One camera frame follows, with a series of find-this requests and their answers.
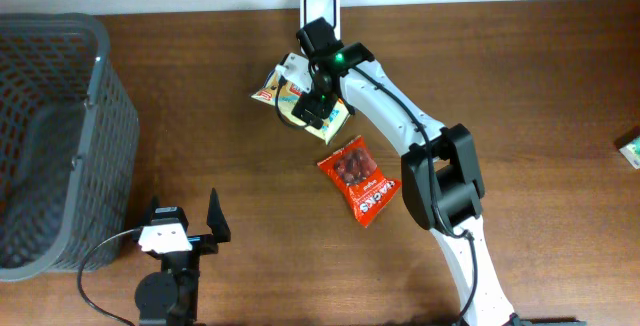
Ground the beige snack chip bag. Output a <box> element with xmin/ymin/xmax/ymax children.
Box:
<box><xmin>251</xmin><ymin>53</ymin><xmax>350</xmax><ymax>145</ymax></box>

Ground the red Hacks candy bag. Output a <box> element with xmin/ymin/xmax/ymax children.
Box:
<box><xmin>317</xmin><ymin>136</ymin><xmax>402</xmax><ymax>227</ymax></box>

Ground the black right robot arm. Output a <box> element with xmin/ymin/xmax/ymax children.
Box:
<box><xmin>295</xmin><ymin>18</ymin><xmax>521</xmax><ymax>326</ymax></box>

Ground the white barcode scanner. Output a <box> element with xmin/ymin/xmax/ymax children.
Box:
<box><xmin>300</xmin><ymin>0</ymin><xmax>341</xmax><ymax>39</ymax></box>

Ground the grey plastic mesh basket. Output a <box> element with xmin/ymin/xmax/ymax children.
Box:
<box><xmin>1</xmin><ymin>13</ymin><xmax>140</xmax><ymax>282</ymax></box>

